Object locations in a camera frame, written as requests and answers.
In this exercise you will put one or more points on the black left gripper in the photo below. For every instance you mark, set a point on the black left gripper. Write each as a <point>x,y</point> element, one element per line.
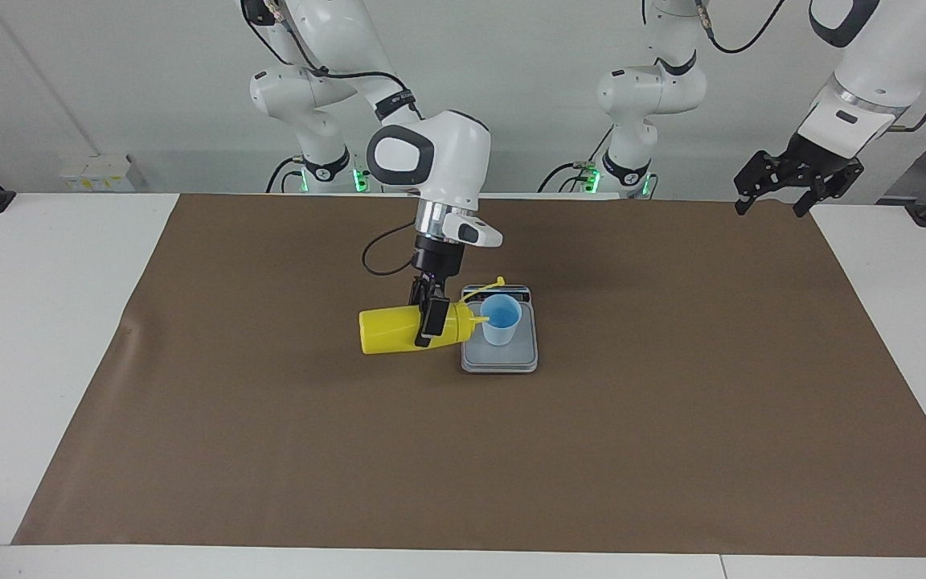
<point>817,157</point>

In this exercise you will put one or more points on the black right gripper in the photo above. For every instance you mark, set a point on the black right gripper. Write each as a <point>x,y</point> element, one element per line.
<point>437,257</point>

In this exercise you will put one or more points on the yellow squeeze bottle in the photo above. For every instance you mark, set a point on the yellow squeeze bottle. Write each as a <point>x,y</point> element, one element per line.
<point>387,331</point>

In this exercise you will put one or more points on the light blue plastic cup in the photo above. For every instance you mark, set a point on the light blue plastic cup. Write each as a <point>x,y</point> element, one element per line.
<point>503,331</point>

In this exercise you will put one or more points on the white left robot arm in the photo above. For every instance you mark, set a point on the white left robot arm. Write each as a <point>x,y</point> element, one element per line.
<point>648,88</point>

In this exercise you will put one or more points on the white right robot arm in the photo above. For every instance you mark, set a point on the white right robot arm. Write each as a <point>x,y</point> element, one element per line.
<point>447,161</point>

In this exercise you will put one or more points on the silver digital kitchen scale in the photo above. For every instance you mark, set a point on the silver digital kitchen scale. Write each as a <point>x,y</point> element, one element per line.
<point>503,358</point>

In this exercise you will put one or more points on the brown paper mat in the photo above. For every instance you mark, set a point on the brown paper mat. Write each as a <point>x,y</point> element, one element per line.
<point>431,466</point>

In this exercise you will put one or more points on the white wall socket box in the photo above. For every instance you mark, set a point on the white wall socket box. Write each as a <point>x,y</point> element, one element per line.
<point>97,173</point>

